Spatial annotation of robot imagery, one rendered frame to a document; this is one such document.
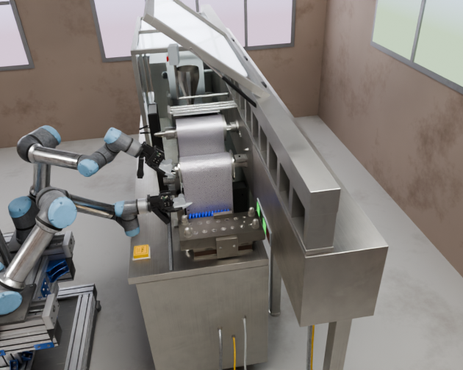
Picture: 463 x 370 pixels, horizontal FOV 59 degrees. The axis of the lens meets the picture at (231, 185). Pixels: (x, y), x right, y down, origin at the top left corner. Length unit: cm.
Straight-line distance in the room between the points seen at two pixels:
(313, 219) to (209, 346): 139
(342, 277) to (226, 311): 100
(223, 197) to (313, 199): 99
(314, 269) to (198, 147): 111
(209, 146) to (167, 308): 84
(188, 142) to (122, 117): 333
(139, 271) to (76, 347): 83
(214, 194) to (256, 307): 63
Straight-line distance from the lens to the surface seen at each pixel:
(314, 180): 111
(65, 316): 288
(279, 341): 278
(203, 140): 211
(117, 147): 190
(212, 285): 202
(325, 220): 113
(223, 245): 191
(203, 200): 201
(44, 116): 554
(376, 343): 287
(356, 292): 136
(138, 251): 205
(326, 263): 122
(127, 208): 199
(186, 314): 215
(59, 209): 178
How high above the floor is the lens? 224
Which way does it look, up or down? 32 degrees down
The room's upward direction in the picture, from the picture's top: 3 degrees counter-clockwise
